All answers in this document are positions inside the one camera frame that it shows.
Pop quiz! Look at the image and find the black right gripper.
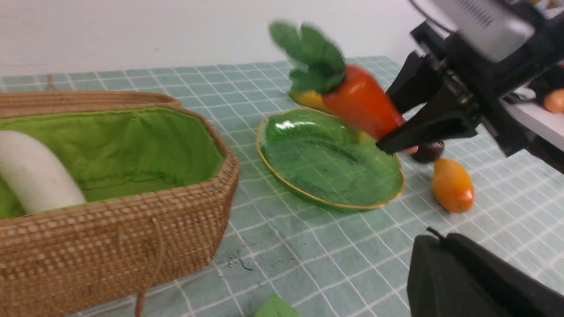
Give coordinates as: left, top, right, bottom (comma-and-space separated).
376, 0, 563, 156

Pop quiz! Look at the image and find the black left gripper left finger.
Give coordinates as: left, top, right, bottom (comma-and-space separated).
407, 227, 511, 317

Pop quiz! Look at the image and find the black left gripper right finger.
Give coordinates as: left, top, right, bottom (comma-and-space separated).
445, 233, 563, 317

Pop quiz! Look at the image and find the purple toy mangosteen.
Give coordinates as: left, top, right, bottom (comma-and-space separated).
410, 141, 445, 164

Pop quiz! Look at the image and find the orange toy carrot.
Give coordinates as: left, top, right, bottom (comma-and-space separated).
268, 20, 405, 140

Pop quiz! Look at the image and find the orange toy mango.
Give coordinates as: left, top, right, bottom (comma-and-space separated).
432, 158, 475, 214

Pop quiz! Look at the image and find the yellow toy banana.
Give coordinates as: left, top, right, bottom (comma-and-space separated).
288, 90, 330, 113

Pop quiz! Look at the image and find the white toy radish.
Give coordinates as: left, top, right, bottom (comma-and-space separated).
0, 130, 87, 215

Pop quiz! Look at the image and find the checkered green tablecloth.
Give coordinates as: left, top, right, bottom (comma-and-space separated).
1, 61, 563, 317

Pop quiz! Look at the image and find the green glass leaf plate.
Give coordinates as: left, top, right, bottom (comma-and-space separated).
256, 108, 406, 211

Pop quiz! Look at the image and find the green foam cube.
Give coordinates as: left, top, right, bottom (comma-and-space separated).
254, 295, 300, 317

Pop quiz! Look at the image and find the woven wicker basket green lining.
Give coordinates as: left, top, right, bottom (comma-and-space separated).
1, 91, 240, 317

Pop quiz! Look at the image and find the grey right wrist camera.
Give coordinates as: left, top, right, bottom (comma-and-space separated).
433, 0, 535, 63

